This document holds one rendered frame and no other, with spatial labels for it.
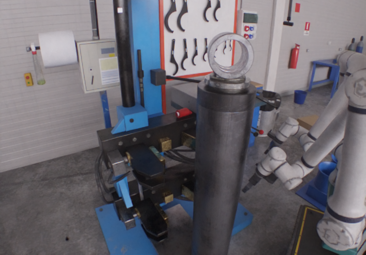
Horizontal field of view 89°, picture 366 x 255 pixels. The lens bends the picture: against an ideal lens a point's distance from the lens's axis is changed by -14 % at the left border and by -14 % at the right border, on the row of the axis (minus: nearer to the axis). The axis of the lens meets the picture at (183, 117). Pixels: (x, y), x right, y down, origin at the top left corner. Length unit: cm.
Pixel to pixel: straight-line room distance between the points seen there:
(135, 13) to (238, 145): 99
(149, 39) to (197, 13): 217
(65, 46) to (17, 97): 149
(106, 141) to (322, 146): 112
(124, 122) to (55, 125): 195
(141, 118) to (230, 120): 72
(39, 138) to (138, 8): 234
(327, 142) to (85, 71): 163
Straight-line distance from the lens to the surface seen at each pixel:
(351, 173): 95
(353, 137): 89
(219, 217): 101
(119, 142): 128
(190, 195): 170
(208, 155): 80
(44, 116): 310
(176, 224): 193
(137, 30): 140
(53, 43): 171
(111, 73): 181
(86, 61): 176
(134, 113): 129
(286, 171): 114
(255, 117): 308
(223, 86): 70
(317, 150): 116
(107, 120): 200
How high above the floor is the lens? 168
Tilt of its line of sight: 25 degrees down
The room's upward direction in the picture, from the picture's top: straight up
